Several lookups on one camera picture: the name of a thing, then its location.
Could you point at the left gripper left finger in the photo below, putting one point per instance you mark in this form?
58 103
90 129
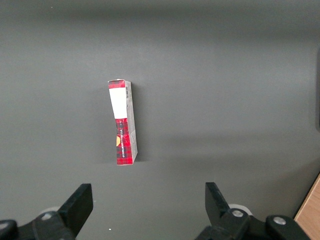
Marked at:
75 212

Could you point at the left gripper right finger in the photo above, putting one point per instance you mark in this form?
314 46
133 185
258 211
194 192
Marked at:
220 212

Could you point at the wooden drawer cabinet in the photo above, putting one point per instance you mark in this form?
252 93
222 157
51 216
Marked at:
310 215

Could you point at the red and grey carton box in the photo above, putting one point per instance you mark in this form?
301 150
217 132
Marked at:
122 125

